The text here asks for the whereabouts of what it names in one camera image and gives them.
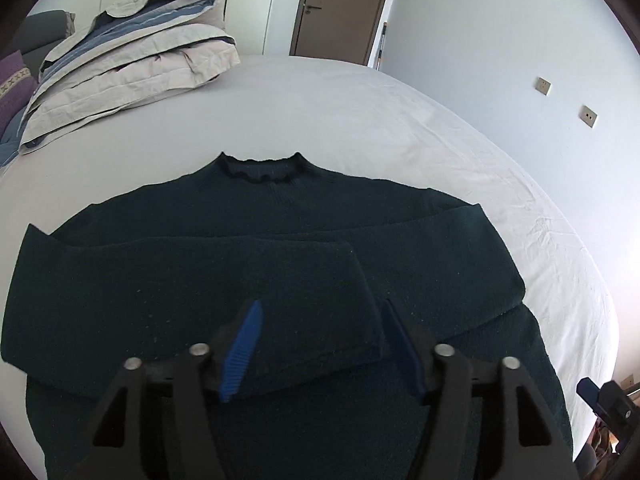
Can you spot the blue cloth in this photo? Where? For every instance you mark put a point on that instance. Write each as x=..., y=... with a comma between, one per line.
x=9, y=145

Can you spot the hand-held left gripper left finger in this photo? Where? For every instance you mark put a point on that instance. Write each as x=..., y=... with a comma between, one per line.
x=242, y=350

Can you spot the beige wall socket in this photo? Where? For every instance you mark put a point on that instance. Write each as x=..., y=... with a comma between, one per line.
x=588, y=116
x=543, y=86

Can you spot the grey pillow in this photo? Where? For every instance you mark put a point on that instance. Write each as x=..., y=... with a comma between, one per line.
x=47, y=30

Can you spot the thin stick by door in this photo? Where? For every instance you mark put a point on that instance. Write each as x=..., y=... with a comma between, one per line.
x=382, y=45

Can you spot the brown door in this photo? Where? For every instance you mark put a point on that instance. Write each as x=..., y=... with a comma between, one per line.
x=340, y=10

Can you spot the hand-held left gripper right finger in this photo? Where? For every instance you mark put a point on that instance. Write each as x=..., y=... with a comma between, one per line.
x=400, y=350

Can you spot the folded beige blue duvet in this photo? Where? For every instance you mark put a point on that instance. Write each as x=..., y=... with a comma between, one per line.
x=135, y=55

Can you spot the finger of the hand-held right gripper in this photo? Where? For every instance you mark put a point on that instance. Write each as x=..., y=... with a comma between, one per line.
x=587, y=392

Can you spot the purple patterned pillow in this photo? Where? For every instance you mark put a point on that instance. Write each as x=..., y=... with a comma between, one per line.
x=15, y=90

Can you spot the dark green sweater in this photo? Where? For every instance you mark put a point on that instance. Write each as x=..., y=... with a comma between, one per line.
x=300, y=210

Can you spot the white bed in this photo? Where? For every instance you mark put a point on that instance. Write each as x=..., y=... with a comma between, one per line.
x=325, y=110

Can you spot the cream wardrobe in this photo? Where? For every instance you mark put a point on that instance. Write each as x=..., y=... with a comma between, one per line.
x=250, y=5

